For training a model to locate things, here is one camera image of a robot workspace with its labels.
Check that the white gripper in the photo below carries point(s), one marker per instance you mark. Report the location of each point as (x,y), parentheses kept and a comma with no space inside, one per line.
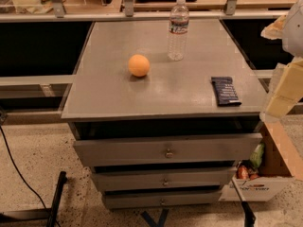
(294,32)

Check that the clear plastic water bottle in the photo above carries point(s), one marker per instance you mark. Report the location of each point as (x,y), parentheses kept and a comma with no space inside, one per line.
(178,27)

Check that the dark blue snack packet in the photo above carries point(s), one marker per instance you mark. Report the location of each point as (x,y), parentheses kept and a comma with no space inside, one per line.
(225,92)

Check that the cardboard box with snacks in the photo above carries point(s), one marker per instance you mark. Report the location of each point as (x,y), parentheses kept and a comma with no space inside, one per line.
(281,165)

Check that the green snack bag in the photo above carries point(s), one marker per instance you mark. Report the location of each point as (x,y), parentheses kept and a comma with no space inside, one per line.
(256,156)

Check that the top grey drawer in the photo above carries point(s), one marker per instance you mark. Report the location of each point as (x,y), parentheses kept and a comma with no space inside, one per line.
(163,150)

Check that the grey drawer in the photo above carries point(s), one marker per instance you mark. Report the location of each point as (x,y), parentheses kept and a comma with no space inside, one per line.
(163,150)
(162,179)
(160,199)

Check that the red snack packets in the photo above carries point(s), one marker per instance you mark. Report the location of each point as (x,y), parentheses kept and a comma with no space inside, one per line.
(247,173)

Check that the grey drawer cabinet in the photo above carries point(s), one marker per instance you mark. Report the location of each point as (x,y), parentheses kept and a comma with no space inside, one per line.
(176,98)

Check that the orange ball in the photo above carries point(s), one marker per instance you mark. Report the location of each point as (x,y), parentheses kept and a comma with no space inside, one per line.
(139,65)

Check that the black stand leg right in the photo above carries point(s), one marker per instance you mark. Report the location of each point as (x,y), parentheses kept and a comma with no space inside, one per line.
(249,216)

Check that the middle grey drawer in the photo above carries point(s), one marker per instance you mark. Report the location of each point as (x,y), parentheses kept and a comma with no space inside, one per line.
(162,179)

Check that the bottom grey drawer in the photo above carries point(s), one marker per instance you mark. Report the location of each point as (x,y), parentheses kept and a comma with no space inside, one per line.
(160,199)

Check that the black metal stand leg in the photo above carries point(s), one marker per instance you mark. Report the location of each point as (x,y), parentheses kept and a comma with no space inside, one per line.
(47,214)

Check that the metal railing frame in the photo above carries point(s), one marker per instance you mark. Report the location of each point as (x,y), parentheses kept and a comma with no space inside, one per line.
(123,10)

